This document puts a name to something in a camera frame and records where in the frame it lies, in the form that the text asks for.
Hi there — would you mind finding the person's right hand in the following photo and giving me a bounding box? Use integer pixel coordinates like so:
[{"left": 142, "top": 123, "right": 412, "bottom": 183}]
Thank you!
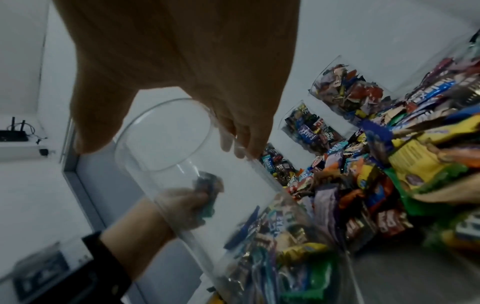
[{"left": 52, "top": 0, "right": 301, "bottom": 161}]

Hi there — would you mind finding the person's left hand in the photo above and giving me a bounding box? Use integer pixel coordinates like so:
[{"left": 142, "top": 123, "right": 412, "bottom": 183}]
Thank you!
[{"left": 99, "top": 172, "right": 226, "bottom": 281}]

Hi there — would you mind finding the small transparent plastic jar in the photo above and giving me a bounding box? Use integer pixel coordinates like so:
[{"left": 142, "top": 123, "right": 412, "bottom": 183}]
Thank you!
[
  {"left": 281, "top": 102, "right": 345, "bottom": 156},
  {"left": 113, "top": 98, "right": 354, "bottom": 304},
  {"left": 309, "top": 56, "right": 391, "bottom": 123}
]

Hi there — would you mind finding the tall transparent plastic jar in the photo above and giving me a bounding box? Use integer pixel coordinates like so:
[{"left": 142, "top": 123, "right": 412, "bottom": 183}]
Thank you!
[{"left": 258, "top": 142, "right": 300, "bottom": 188}]

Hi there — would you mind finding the pile of colourful candies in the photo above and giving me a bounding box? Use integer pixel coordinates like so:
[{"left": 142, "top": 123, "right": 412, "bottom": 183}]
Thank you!
[{"left": 284, "top": 35, "right": 480, "bottom": 280}]

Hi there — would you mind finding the black marker-tagged left wristband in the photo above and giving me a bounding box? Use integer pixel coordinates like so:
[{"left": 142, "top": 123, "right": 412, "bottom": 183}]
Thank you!
[{"left": 0, "top": 231, "right": 135, "bottom": 304}]

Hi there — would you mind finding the black router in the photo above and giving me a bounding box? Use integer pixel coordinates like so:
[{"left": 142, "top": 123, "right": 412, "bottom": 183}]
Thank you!
[{"left": 0, "top": 117, "right": 32, "bottom": 143}]

